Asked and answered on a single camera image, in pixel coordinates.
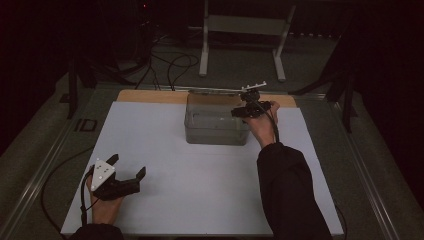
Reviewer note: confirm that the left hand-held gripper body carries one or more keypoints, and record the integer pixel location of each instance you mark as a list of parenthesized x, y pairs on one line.
[(113, 190)]

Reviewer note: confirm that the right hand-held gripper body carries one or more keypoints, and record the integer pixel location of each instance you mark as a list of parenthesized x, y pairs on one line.
[(256, 108)]

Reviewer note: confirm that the clear plastic box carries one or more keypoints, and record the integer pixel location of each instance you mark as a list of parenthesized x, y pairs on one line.
[(213, 130)]

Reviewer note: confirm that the clear plastic box lid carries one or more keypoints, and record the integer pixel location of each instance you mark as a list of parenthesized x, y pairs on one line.
[(213, 91)]

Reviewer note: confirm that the person's right hand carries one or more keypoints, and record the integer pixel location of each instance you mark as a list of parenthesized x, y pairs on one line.
[(263, 128)]

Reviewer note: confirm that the person's left hand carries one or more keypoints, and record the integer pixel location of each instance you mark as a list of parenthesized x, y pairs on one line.
[(103, 211)]

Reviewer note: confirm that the white table mat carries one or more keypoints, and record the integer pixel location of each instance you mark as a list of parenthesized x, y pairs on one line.
[(200, 193)]

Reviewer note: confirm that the black stand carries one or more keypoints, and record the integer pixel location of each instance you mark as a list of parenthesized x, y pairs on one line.
[(72, 90), (348, 100)]

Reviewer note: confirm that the white metal stand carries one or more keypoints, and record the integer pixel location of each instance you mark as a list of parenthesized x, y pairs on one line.
[(246, 25)]

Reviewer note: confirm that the black square floor frame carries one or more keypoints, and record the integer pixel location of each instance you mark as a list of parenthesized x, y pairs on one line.
[(80, 125)]

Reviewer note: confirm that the aluminium floor rail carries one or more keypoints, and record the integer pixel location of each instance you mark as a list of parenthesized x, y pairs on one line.
[(31, 190), (368, 186)]

